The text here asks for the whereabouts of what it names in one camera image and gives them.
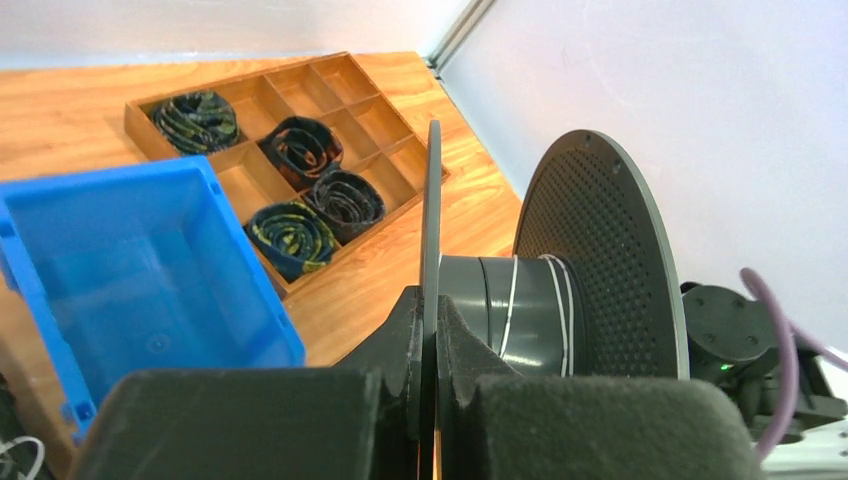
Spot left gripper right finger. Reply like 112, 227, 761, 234
436, 296, 764, 480

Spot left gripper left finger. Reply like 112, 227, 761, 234
69, 286, 423, 479

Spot dark grey cable spool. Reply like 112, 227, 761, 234
418, 119, 692, 480

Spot white wire cable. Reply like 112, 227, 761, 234
496, 252, 578, 379

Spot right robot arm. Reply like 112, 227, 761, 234
681, 282, 847, 479

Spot rolled tie yellow green front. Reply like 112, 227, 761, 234
243, 201, 336, 283

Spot rolled tie dark floral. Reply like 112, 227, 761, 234
305, 169, 387, 245

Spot wooden compartment tray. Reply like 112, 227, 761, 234
123, 51, 452, 301

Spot blue plastic bin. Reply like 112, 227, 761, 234
1, 156, 306, 444

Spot rolled tie orange pattern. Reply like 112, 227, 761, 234
257, 115, 344, 191

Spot rolled tie green pattern back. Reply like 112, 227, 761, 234
150, 90, 241, 156

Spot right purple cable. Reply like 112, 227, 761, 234
738, 267, 848, 462

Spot white wires in black bin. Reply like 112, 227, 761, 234
0, 433, 48, 480

